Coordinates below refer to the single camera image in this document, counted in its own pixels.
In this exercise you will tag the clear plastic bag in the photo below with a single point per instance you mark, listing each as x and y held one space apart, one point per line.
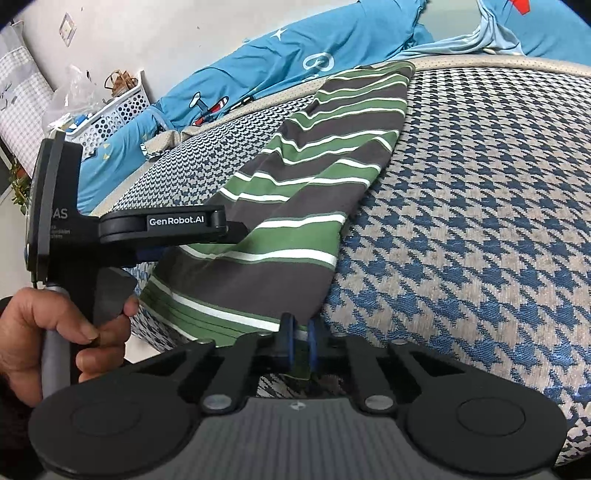
69 97

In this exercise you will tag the white perforated plastic basket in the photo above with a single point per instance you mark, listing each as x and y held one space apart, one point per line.
111 120

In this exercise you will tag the light blue cloth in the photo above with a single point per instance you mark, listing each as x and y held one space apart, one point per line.
461 46

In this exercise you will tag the long blue airplane-print cushion cover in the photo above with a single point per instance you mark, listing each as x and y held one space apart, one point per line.
286 60

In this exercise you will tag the grey checked pillow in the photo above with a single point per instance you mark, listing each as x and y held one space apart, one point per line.
23 92

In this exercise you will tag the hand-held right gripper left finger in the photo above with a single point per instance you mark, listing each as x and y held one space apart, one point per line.
290 339

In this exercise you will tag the blue houndstooth mattress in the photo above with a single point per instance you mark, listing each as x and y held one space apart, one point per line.
461 230

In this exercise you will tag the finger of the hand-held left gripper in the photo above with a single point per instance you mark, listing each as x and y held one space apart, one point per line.
238 230
150 254

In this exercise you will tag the green plant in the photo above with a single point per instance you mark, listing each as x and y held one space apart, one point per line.
21 184

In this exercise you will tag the brown woven bag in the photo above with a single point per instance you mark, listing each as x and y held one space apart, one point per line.
121 83

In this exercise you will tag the person's left hand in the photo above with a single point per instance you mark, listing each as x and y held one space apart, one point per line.
23 341

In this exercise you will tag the green grey striped t-shirt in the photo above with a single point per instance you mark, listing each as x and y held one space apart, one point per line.
300 194

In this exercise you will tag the white wall switch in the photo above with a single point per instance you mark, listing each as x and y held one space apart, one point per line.
67 28

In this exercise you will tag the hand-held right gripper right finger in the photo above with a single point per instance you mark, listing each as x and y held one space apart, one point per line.
314 342

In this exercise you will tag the grey foam pad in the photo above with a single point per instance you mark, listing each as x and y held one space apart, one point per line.
455 21

